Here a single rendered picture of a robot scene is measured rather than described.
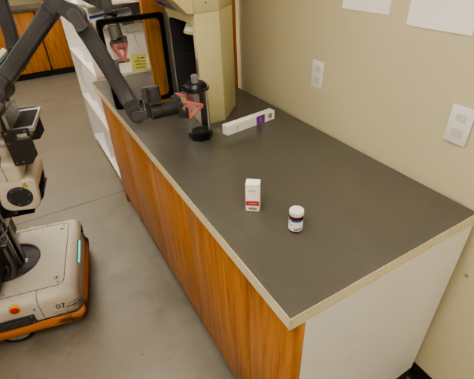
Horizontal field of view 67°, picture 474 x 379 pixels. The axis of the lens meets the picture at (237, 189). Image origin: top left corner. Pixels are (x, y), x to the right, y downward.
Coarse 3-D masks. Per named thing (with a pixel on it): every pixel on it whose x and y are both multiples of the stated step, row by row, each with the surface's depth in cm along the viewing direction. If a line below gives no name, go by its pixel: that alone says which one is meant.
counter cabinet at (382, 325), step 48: (144, 192) 202; (192, 240) 144; (192, 288) 173; (240, 288) 111; (384, 288) 98; (432, 288) 119; (240, 336) 127; (288, 336) 90; (336, 336) 97; (384, 336) 117
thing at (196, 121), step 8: (184, 88) 142; (192, 96) 142; (200, 96) 142; (208, 104) 149; (200, 112) 146; (208, 112) 149; (192, 120) 148; (200, 120) 148; (208, 120) 150; (192, 128) 151; (200, 128) 150; (208, 128) 152
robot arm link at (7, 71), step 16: (48, 0) 116; (64, 0) 123; (48, 16) 119; (64, 16) 119; (32, 32) 120; (48, 32) 124; (16, 48) 121; (32, 48) 122; (16, 64) 123; (0, 80) 122; (16, 80) 128; (0, 96) 124
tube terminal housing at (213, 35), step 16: (208, 0) 140; (224, 0) 150; (176, 16) 155; (192, 16) 142; (208, 16) 143; (224, 16) 152; (208, 32) 146; (224, 32) 154; (208, 48) 150; (224, 48) 157; (208, 64) 153; (224, 64) 160; (176, 80) 180; (208, 80) 157; (224, 80) 162; (208, 96) 160; (224, 96) 165; (224, 112) 168
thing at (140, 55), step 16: (112, 32) 155; (128, 32) 159; (144, 32) 163; (160, 32) 166; (112, 48) 158; (128, 48) 162; (144, 48) 166; (160, 48) 170; (128, 64) 165; (144, 64) 169; (160, 64) 173; (128, 80) 169; (144, 80) 173; (160, 80) 177; (112, 96) 169
